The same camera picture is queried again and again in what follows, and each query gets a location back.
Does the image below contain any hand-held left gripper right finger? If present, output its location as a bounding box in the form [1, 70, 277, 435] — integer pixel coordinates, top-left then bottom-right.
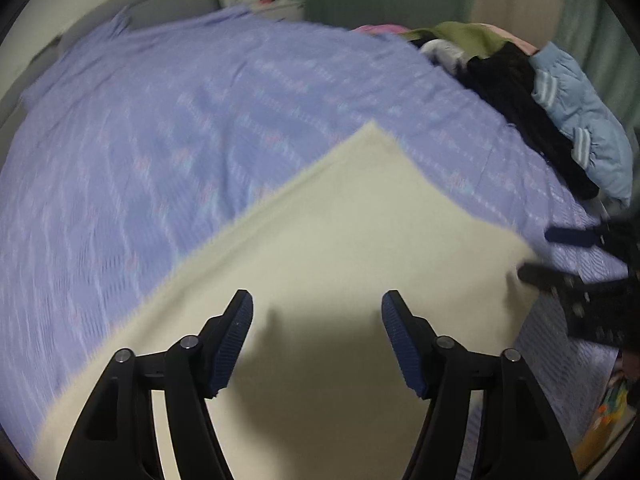
[381, 290, 581, 480]

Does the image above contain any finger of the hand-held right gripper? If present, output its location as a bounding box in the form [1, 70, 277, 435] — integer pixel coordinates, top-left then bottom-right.
[517, 262, 596, 306]
[545, 226, 611, 252]

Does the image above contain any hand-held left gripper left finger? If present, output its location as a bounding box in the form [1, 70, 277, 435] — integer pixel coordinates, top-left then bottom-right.
[56, 289, 254, 480]

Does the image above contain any cream towel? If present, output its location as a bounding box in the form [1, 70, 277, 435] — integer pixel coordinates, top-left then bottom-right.
[32, 121, 538, 480]

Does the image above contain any orange yellow printed item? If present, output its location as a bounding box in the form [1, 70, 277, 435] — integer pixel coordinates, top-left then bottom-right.
[572, 375, 633, 476]

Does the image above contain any light blue padded jacket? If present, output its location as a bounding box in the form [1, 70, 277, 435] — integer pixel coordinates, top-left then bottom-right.
[529, 41, 633, 208]

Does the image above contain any black garment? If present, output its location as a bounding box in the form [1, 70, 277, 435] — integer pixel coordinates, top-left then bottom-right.
[457, 42, 601, 201]

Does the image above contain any pale green curtain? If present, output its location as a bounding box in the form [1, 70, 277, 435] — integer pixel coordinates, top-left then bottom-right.
[555, 0, 640, 131]

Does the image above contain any peach garment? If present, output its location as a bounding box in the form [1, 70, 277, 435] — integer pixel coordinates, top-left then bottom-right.
[480, 24, 541, 56]

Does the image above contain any purple patterned blanket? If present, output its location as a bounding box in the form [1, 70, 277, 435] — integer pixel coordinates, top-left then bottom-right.
[0, 4, 631, 480]

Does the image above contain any white grey garment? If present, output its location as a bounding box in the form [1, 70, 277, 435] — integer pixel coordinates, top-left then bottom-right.
[419, 39, 471, 76]

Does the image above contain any olive green garment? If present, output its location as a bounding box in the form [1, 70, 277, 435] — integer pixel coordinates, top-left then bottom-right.
[400, 21, 501, 58]

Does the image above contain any pink garment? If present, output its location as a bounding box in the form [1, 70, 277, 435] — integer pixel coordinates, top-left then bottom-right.
[350, 24, 411, 36]

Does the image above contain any white nightstand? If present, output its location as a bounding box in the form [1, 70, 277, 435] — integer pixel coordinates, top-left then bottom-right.
[250, 0, 306, 23]

